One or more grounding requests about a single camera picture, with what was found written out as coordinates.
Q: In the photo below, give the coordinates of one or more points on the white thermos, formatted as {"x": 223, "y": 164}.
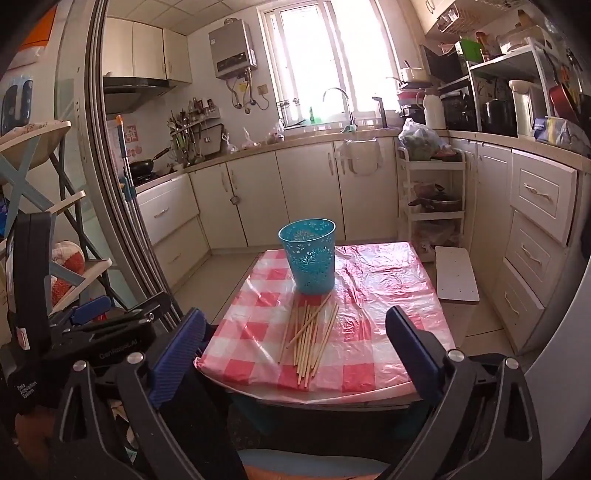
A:
{"x": 435, "y": 113}

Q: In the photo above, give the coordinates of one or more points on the black cooking pot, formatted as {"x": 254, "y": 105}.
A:
{"x": 498, "y": 117}

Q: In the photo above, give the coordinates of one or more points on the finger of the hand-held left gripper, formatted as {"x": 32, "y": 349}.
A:
{"x": 92, "y": 308}
{"x": 147, "y": 304}

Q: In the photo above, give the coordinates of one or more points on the wall utensil rack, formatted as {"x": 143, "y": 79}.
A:
{"x": 189, "y": 134}

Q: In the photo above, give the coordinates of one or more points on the green plastic container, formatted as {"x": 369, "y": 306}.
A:
{"x": 470, "y": 50}

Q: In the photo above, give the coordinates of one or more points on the white kitchen appliance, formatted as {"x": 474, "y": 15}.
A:
{"x": 526, "y": 108}

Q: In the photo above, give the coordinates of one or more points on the kitchen window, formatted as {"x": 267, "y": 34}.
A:
{"x": 323, "y": 55}

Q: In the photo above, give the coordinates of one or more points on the cream sink base cabinets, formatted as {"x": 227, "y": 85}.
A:
{"x": 300, "y": 194}

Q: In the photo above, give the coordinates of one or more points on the cream upper cabinets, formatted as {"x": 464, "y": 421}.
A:
{"x": 147, "y": 50}

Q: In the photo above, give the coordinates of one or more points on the white counter shelf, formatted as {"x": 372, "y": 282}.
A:
{"x": 508, "y": 59}

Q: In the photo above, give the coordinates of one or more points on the plastic bag of greens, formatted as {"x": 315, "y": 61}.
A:
{"x": 418, "y": 143}

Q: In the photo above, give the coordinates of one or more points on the white hanging plastic bag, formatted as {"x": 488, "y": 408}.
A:
{"x": 358, "y": 157}

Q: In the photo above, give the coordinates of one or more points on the group of wooden chopsticks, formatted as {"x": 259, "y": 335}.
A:
{"x": 304, "y": 355}

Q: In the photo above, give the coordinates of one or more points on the orange wall sign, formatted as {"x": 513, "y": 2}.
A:
{"x": 39, "y": 27}

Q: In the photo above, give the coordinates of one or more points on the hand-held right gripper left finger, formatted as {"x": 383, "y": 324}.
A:
{"x": 178, "y": 355}

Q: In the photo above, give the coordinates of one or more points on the metal pot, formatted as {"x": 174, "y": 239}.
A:
{"x": 438, "y": 203}

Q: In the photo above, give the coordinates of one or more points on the black wok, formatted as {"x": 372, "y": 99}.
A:
{"x": 141, "y": 167}

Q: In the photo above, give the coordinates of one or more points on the grey wall water heater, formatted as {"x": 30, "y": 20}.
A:
{"x": 231, "y": 48}

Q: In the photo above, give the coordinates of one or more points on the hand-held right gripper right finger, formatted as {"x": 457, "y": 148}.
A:
{"x": 415, "y": 353}

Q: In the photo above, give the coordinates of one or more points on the pink wall decal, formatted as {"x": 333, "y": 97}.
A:
{"x": 133, "y": 138}

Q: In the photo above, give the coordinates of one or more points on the red and white stuffed toy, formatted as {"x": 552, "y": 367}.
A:
{"x": 69, "y": 263}

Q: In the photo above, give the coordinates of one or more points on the pink checkered plastic tablecloth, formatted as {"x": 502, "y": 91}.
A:
{"x": 378, "y": 300}

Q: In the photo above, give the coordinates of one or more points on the black microwave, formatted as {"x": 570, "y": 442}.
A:
{"x": 443, "y": 64}

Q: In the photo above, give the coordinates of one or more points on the chrome sink faucet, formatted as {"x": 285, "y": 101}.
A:
{"x": 349, "y": 113}

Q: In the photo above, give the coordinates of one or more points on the white trolley rack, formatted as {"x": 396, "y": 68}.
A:
{"x": 434, "y": 167}

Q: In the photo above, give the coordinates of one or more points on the teal perforated plastic basket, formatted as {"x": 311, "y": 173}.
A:
{"x": 309, "y": 263}

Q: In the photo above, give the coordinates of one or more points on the cream side drawer cabinet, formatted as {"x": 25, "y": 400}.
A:
{"x": 535, "y": 230}

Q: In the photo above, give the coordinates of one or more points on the black range hood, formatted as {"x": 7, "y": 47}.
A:
{"x": 129, "y": 90}

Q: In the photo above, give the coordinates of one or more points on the wooden rack with blue cross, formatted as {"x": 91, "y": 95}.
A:
{"x": 32, "y": 138}

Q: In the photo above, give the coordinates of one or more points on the red pan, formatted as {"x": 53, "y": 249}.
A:
{"x": 563, "y": 104}

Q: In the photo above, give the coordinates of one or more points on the black toaster oven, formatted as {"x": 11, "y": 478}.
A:
{"x": 461, "y": 113}

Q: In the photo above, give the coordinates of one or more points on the cream stove drawer cabinet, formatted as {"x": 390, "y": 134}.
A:
{"x": 161, "y": 212}

